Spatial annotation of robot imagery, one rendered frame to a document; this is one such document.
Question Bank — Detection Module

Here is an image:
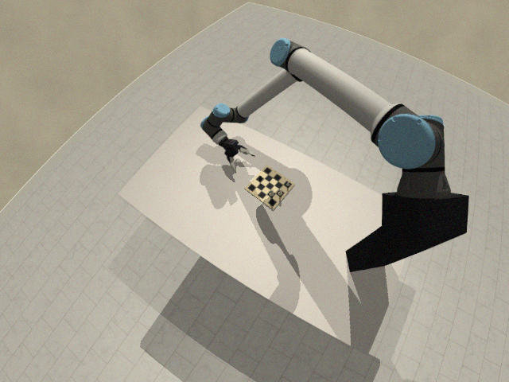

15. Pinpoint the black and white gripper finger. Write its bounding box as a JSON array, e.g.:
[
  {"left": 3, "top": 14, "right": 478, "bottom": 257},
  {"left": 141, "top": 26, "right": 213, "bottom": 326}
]
[
  {"left": 227, "top": 152, "right": 236, "bottom": 173},
  {"left": 236, "top": 145, "right": 255, "bottom": 157}
]

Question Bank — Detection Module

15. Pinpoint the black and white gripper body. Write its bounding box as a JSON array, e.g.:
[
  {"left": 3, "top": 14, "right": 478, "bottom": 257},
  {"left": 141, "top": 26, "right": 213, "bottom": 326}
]
[{"left": 219, "top": 137, "right": 239, "bottom": 157}]

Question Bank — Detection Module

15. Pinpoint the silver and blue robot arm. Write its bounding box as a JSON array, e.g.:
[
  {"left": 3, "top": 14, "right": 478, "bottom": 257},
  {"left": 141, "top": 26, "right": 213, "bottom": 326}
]
[{"left": 200, "top": 38, "right": 451, "bottom": 199}]

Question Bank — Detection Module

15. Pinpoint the black and cream chessboard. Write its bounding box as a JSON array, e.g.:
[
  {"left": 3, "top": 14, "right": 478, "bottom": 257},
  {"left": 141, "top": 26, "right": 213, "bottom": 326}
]
[{"left": 245, "top": 165, "right": 294, "bottom": 210}]

